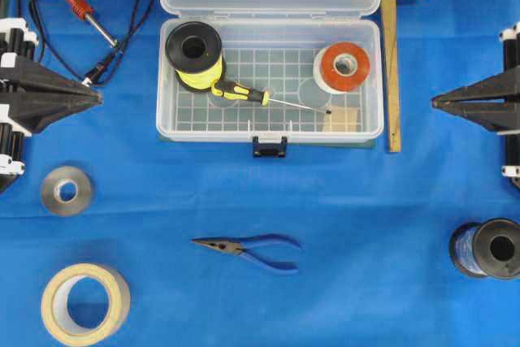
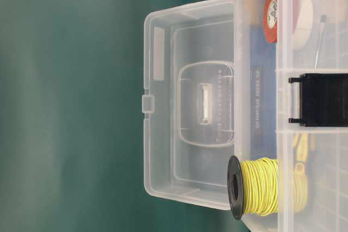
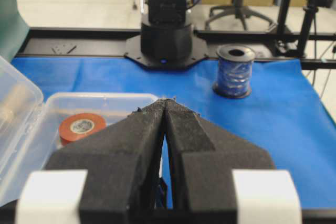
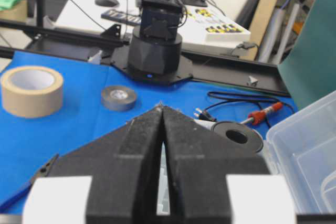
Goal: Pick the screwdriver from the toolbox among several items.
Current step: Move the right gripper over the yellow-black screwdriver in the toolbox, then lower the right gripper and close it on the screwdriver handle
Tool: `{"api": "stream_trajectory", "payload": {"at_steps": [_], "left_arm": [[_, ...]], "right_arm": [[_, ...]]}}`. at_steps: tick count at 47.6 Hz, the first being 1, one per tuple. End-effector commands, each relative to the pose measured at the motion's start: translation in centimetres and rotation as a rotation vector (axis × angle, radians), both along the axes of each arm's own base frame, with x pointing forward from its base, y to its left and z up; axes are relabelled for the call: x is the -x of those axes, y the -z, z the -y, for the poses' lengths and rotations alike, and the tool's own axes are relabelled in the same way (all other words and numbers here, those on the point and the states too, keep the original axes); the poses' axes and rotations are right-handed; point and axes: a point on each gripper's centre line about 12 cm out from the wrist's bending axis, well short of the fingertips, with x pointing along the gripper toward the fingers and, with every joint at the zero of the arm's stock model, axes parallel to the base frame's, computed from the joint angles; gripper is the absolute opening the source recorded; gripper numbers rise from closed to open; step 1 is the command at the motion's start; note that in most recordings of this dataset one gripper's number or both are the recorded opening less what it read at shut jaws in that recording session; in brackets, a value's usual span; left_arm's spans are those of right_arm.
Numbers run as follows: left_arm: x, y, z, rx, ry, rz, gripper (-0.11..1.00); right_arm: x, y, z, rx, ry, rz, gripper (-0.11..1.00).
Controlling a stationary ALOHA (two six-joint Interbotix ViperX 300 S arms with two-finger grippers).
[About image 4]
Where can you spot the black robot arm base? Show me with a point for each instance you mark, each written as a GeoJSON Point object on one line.
{"type": "Point", "coordinates": [154, 52]}

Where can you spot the dark calculator remote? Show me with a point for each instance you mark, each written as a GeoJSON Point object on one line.
{"type": "Point", "coordinates": [121, 17]}

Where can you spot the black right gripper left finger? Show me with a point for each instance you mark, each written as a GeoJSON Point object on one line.
{"type": "Point", "coordinates": [125, 166]}

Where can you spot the black filament spool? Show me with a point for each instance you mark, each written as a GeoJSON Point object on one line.
{"type": "Point", "coordinates": [240, 134]}

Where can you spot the blue table mat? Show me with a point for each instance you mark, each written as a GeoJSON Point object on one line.
{"type": "Point", "coordinates": [26, 144]}

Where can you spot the red handled screwdriver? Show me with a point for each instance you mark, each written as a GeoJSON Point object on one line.
{"type": "Point", "coordinates": [257, 117]}

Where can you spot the clear plastic toolbox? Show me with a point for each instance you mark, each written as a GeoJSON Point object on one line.
{"type": "Point", "coordinates": [302, 149]}

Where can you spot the black aluminium frame rail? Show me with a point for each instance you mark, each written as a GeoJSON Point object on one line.
{"type": "Point", "coordinates": [223, 70]}

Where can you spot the green board panel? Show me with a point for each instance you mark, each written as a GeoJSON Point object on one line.
{"type": "Point", "coordinates": [309, 70]}

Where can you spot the white box with yellow parts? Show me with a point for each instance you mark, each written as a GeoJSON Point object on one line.
{"type": "Point", "coordinates": [213, 26]}

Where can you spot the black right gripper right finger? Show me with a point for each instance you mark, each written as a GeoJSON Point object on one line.
{"type": "Point", "coordinates": [198, 161]}

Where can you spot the black computer mouse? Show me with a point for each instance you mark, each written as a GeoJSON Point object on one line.
{"type": "Point", "coordinates": [107, 3]}

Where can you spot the grey duct tape roll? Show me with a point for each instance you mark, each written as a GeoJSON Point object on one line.
{"type": "Point", "coordinates": [118, 98]}

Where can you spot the beige masking tape roll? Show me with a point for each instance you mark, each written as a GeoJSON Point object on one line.
{"type": "Point", "coordinates": [32, 91]}

